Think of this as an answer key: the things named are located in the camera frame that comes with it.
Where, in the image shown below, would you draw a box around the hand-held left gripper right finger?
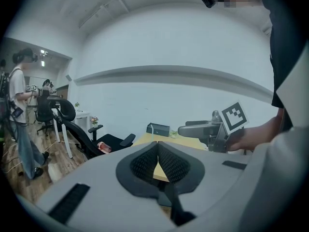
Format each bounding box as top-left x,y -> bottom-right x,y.
158,141 -> 254,227

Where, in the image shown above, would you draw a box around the wooden desk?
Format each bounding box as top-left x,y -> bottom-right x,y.
132,131 -> 209,181

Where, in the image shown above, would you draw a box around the white table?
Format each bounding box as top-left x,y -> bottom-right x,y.
52,110 -> 90,159

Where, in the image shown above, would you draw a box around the person's right hand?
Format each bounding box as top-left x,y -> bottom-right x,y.
226,127 -> 258,152

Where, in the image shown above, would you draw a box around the black office chair with headrest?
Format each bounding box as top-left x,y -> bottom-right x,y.
47,96 -> 136,160

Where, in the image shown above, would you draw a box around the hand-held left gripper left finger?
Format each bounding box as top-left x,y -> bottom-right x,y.
36,141 -> 177,227

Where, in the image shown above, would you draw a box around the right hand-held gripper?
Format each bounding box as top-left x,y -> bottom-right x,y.
178,101 -> 250,154

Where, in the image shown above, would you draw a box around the white floor cable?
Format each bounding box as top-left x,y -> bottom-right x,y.
1,139 -> 80,175

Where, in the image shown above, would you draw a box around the person's right forearm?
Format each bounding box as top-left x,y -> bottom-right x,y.
253,107 -> 287,151

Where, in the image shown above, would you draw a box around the black box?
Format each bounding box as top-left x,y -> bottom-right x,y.
146,122 -> 171,137

